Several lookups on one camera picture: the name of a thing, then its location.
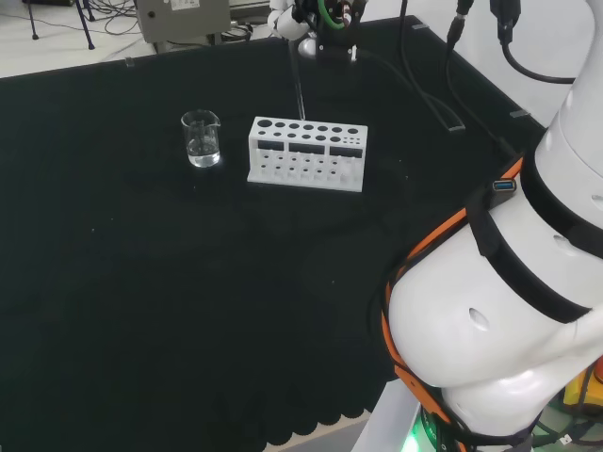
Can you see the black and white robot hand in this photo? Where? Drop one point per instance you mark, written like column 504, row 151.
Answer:
column 337, row 44

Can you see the clear glass rod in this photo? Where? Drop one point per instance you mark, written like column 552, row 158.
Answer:
column 298, row 85

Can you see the white test tube rack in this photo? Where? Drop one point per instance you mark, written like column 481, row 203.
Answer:
column 306, row 176

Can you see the clear glass beaker with water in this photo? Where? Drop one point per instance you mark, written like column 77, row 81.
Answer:
column 202, row 146

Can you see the grey tape strip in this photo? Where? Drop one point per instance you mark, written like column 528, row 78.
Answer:
column 518, row 114
column 418, row 27

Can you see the grey metal cabinet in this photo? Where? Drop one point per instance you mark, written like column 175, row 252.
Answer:
column 188, row 19

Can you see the small clear cloth clip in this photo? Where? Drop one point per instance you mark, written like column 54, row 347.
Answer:
column 128, row 61

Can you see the dark tripod legs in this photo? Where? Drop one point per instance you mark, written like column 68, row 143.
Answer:
column 86, row 28

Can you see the black bench cloth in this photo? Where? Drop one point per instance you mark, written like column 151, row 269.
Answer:
column 141, row 282

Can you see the yellow stop button box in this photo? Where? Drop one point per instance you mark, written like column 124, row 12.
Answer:
column 577, row 391

